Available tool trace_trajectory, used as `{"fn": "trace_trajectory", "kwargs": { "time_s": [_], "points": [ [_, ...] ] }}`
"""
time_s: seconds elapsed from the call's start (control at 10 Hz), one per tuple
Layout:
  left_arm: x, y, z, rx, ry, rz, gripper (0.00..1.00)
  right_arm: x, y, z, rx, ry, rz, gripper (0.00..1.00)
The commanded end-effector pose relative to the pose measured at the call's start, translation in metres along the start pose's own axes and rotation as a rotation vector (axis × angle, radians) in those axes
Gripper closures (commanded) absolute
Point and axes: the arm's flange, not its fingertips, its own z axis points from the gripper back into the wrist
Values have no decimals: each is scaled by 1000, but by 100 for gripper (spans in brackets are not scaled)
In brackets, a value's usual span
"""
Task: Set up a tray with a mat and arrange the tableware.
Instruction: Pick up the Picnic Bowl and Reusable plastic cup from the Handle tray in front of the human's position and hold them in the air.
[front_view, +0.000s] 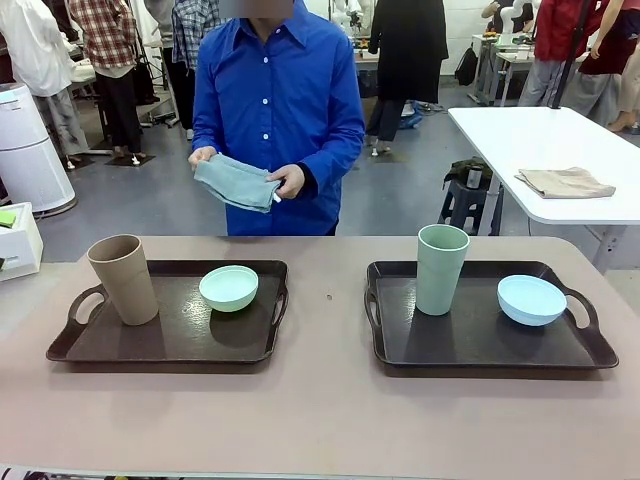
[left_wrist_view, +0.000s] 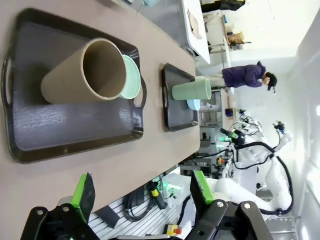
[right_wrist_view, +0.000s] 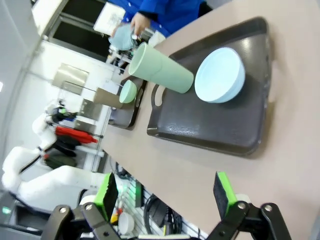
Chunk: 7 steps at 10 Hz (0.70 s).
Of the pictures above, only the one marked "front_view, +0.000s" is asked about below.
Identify person's left hand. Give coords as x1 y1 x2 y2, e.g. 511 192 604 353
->
266 163 306 199

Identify person's right hand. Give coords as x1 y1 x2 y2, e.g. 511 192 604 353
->
188 147 222 171

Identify teal cloth mat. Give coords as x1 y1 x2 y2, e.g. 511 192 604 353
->
193 152 282 215

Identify mint green bowl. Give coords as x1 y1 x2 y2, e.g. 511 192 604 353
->
198 265 260 314

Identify brown tall cup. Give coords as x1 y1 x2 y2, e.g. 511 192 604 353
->
86 233 160 327

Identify beige cloth mat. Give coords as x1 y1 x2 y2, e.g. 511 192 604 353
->
514 166 617 200

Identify person's right forearm blue sleeve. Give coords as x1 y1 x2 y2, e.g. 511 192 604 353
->
191 107 224 154

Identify person's left forearm blue sleeve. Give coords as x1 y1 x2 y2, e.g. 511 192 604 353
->
299 130 365 202

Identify dark brown tray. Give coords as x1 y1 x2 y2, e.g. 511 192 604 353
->
364 259 620 370
45 259 290 365

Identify person in blue shirt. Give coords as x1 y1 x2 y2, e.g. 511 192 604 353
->
191 0 366 237

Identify bystander in blue plaid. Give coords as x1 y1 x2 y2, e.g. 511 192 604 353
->
171 0 222 142

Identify bystander in plaid shirt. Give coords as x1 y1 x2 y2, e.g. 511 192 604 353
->
68 0 147 157

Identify dark green bundle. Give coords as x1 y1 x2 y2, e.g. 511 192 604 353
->
442 156 494 190

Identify dark plastic stool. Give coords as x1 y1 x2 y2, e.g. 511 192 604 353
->
437 177 504 236

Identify bystander in black coat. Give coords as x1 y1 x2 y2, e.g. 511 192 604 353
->
366 0 450 147

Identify white air purifier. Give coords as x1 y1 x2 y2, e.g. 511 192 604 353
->
0 82 78 214

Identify green tall cup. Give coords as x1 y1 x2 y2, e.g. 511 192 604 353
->
416 224 471 317

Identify bystander in white clothes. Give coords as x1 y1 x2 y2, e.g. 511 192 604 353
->
0 0 89 157

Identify black backpack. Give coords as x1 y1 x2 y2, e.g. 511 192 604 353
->
454 43 480 87

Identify white foam box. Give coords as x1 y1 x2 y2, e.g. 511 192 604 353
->
0 201 44 282

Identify background white workbench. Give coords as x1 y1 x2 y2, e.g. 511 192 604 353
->
469 30 539 107

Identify white side table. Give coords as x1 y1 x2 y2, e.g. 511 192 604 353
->
447 106 640 275

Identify light blue bowl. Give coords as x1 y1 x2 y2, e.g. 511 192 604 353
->
496 274 568 328

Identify bystander in red jacket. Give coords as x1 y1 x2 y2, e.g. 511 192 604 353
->
518 0 617 107

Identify black vertical pole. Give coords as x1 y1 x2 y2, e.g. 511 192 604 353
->
548 0 594 110

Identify bystander in maroon apron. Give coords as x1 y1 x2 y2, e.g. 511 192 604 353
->
574 0 640 132

